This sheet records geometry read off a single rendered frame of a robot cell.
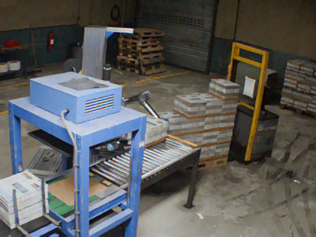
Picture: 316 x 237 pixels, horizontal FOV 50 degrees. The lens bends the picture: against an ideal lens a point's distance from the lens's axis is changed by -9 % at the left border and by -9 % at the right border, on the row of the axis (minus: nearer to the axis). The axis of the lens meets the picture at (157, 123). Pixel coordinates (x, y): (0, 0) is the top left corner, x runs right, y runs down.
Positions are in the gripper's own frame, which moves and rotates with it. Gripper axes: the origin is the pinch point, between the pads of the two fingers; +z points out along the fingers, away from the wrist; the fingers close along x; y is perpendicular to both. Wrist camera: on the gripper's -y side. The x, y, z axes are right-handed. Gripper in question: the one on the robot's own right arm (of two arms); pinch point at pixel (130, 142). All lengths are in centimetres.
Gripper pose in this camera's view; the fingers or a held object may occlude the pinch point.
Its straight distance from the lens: 419.5
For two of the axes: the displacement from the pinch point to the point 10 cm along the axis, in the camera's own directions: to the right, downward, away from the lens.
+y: 1.0, -9.3, -3.4
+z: 6.0, -2.1, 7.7
